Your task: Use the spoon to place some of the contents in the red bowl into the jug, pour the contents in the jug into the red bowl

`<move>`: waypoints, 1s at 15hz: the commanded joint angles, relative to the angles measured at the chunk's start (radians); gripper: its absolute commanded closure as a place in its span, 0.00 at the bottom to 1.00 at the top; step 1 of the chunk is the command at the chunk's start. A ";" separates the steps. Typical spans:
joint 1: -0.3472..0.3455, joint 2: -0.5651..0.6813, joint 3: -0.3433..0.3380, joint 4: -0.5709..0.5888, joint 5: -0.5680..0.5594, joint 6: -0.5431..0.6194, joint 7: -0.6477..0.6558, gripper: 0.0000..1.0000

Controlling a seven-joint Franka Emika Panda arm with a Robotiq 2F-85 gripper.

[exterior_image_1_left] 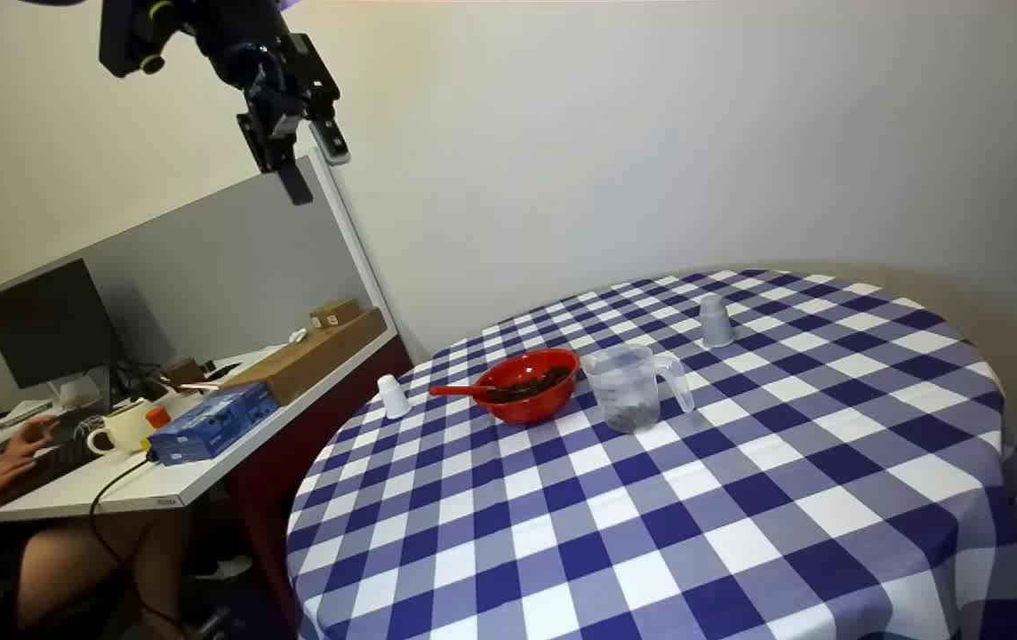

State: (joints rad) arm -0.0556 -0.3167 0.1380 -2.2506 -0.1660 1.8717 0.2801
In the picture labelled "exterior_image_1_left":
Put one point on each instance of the blue white checkered tablecloth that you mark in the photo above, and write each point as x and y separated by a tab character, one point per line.
845	477

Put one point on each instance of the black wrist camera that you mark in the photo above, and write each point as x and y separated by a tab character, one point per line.
131	34

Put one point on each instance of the red plastic bowl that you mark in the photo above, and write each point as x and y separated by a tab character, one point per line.
530	365

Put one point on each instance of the red plastic spoon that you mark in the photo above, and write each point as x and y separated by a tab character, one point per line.
464	389

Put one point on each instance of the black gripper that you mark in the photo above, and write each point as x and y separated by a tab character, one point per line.
282	81

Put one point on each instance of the grey desk partition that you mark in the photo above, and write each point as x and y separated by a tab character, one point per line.
229	271

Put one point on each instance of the brown cardboard box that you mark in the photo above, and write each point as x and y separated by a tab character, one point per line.
332	334

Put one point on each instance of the coffee beans in bowl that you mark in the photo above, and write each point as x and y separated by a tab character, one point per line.
534	385

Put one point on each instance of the blue box on desk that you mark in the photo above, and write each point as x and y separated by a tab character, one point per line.
216	423

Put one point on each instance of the clear plastic measuring jug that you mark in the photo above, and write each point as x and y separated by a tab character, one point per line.
629	382

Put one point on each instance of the person's bare leg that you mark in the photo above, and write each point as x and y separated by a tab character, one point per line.
70	561

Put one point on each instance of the white office desk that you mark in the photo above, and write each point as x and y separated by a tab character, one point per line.
138	486

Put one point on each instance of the small clear plastic cup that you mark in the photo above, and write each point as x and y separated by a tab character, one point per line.
716	322

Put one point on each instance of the white upside-down paper cup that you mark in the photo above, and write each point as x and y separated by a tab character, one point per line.
391	396

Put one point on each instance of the white mug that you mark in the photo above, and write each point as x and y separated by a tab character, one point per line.
119	430

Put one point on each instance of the black computer monitor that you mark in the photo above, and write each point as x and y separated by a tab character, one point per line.
55	324

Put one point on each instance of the person's hand at keyboard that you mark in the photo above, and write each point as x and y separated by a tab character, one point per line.
22	447

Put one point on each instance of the black keyboard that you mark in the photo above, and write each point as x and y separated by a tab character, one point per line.
58	456

